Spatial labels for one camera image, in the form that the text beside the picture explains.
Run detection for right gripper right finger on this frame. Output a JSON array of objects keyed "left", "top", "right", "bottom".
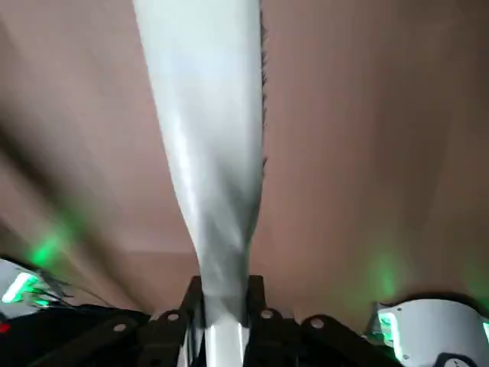
[{"left": 244, "top": 274, "right": 394, "bottom": 367}]

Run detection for white hand brush dark bristles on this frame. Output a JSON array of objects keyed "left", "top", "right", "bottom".
[{"left": 131, "top": 0, "right": 269, "bottom": 367}]

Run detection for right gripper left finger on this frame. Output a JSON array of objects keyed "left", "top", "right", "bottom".
[{"left": 34, "top": 275, "right": 206, "bottom": 367}]

